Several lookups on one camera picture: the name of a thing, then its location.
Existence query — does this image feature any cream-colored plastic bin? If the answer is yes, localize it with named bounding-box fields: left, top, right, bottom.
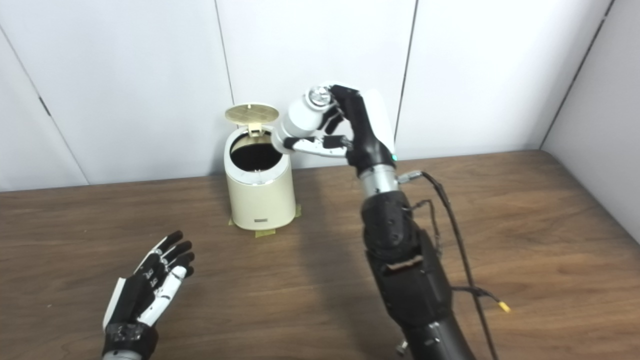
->
left=223, top=125, right=297, bottom=232

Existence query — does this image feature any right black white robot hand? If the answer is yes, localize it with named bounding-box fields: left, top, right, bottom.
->
left=272, top=84, right=397, bottom=173

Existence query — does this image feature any round cream bin lid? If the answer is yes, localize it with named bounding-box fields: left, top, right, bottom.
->
left=224, top=103, right=280, bottom=136

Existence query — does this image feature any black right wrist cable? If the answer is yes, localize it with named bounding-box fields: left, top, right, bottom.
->
left=397, top=171, right=512, bottom=360

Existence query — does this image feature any small white plastic bottle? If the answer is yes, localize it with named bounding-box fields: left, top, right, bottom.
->
left=271, top=85, right=333, bottom=153

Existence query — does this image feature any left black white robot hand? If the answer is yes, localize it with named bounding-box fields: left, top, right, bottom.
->
left=102, top=230, right=196, bottom=358

